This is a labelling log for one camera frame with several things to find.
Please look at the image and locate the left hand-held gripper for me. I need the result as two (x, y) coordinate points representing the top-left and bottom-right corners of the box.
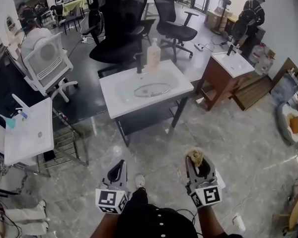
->
(95, 159), (129, 215)

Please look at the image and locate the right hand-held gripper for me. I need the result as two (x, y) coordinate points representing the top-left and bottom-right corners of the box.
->
(184, 155), (223, 209)

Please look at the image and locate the beige fibrous loofah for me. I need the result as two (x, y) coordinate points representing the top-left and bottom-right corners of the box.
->
(187, 148), (206, 169)

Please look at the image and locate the round glass lid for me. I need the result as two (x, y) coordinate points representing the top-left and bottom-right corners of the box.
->
(133, 83), (172, 99)

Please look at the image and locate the person's left forearm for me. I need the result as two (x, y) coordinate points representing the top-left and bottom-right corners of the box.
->
(90, 211), (121, 238)

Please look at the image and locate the person's right forearm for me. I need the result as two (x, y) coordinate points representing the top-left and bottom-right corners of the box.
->
(197, 204), (225, 238)

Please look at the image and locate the person's white shoe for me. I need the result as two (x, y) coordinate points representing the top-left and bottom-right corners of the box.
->
(135, 174), (146, 190)

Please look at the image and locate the person's black trouser leg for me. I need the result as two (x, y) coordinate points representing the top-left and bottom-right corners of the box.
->
(124, 186), (149, 208)

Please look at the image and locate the chrome metal sink stand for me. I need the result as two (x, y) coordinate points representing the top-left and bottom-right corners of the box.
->
(36, 107), (89, 177)

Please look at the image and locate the person's black shirt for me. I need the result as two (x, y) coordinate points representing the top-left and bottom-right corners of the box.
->
(114, 203), (241, 238)

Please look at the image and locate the black metal sink stand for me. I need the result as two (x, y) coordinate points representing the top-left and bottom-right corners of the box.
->
(115, 97), (189, 148)

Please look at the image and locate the white power adapter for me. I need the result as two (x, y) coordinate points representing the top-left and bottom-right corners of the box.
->
(232, 213), (246, 233)

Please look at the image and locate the large white ceramic sink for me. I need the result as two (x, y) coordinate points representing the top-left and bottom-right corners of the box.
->
(99, 59), (195, 120)

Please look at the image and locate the wooden vanity with white sink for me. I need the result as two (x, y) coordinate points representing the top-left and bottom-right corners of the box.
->
(195, 50), (256, 112)

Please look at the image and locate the white round cushioned seat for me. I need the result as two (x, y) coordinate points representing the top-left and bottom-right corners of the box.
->
(277, 102), (298, 145)

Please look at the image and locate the wooden floor platform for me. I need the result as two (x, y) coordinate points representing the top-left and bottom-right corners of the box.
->
(232, 75), (274, 112)

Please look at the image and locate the white shallow sink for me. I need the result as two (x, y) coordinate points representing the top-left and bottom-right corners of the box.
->
(3, 97), (55, 167)

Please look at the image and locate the orange cushion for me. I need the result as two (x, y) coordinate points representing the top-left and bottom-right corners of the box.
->
(287, 113), (298, 134)

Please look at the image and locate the tall black sink faucet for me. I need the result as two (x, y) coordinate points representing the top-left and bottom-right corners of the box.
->
(136, 53), (145, 74)

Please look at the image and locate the plastic wrapped framed panel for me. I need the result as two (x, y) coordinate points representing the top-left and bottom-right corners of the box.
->
(270, 57), (298, 104)

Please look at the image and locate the translucent beige soap pump bottle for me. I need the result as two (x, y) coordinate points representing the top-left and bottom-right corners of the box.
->
(146, 38), (162, 72)

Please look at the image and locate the large clear water jug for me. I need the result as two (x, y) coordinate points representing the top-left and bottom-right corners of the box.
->
(248, 43), (265, 64)
(254, 55), (274, 76)

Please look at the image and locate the small black faucet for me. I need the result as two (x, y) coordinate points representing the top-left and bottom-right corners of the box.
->
(226, 43), (237, 57)

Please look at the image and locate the white mesh office chair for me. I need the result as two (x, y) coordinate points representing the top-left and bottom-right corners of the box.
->
(23, 32), (79, 103)

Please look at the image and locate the black round mesh object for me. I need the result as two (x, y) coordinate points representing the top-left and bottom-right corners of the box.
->
(231, 18), (257, 42)

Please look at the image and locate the brown cardboard box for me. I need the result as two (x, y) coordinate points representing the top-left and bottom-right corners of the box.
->
(204, 8), (233, 32)

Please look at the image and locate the table with green cloth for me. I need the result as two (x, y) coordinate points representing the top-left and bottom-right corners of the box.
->
(62, 0), (87, 18)

